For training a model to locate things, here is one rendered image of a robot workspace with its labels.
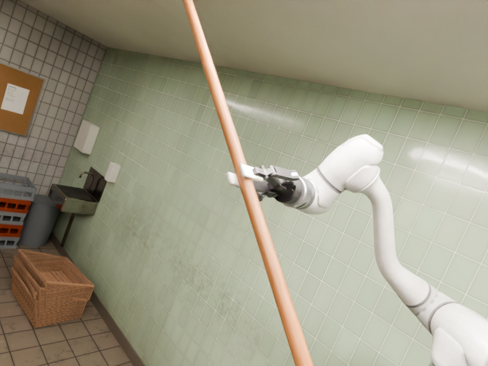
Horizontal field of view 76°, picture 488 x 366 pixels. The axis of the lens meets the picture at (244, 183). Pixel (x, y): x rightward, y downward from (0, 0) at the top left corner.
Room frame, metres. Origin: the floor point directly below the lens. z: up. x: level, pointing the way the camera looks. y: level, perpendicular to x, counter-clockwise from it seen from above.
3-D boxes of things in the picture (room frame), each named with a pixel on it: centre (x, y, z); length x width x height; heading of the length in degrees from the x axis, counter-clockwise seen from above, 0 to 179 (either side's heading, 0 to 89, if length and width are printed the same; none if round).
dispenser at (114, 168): (3.27, 1.34, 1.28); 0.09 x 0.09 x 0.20; 51
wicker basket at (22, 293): (2.70, 1.29, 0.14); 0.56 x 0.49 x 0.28; 57
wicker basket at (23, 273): (2.69, 1.30, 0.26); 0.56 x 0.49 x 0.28; 57
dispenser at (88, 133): (3.81, 2.01, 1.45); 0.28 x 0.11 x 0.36; 51
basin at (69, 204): (3.39, 1.70, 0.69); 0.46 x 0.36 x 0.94; 51
